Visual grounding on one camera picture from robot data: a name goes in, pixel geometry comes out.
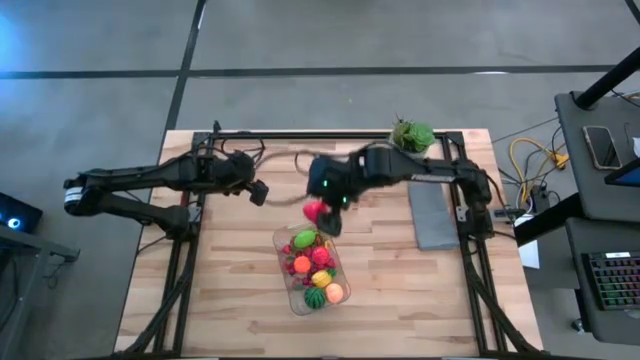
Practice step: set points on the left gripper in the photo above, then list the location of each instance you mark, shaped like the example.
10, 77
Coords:
235, 172

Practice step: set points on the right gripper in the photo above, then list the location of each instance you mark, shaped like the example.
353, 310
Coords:
332, 182

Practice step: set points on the yellow toy banana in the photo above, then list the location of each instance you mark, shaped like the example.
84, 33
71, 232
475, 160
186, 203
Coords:
328, 245

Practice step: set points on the green toy mango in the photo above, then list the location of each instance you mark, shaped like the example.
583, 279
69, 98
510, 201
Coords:
304, 240

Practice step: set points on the red toy strawberry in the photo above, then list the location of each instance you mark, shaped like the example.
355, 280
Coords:
290, 269
306, 281
286, 249
330, 262

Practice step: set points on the orange toy fruit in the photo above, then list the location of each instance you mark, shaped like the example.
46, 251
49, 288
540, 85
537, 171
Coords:
302, 264

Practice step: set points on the yellow toy pineapple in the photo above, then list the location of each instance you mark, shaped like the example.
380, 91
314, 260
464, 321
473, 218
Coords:
321, 278

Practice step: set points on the peach toy fruit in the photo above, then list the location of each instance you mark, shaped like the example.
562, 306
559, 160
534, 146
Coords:
334, 293

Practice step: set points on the green toy watermelon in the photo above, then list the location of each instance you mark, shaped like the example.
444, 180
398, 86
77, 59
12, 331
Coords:
315, 298

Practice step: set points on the clear plastic container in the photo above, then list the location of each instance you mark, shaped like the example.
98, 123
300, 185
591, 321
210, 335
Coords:
300, 302

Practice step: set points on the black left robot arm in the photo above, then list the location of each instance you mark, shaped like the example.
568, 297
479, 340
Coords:
140, 172

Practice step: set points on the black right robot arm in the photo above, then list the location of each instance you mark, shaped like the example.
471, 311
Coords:
430, 172

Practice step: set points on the grey foam mat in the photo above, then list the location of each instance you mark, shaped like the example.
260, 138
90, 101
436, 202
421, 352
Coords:
432, 225

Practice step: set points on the succulent in white patterned pot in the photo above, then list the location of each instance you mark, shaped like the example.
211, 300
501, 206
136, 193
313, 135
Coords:
415, 136

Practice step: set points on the white paper sheet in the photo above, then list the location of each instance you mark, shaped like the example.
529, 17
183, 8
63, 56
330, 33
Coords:
529, 255

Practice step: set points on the black desk bar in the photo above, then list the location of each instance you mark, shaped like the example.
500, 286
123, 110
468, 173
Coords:
545, 220

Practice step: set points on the black box with blue light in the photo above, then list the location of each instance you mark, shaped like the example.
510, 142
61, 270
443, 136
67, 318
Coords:
25, 212

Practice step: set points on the dark grey desk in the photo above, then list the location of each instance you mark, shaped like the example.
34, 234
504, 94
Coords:
575, 165
600, 330

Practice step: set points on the grey metal cart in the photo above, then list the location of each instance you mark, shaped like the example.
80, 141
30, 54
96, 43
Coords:
20, 300

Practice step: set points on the smartphone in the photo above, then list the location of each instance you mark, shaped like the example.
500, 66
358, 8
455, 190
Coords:
602, 147

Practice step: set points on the backlit keyboard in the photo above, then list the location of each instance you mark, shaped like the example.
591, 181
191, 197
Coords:
615, 282

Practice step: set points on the tablet with blue screen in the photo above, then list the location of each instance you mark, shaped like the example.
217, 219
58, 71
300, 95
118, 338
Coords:
627, 176

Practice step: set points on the black pole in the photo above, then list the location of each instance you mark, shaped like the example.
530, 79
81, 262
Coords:
607, 79

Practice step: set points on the black table frame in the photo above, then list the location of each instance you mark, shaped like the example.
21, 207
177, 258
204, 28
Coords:
280, 135

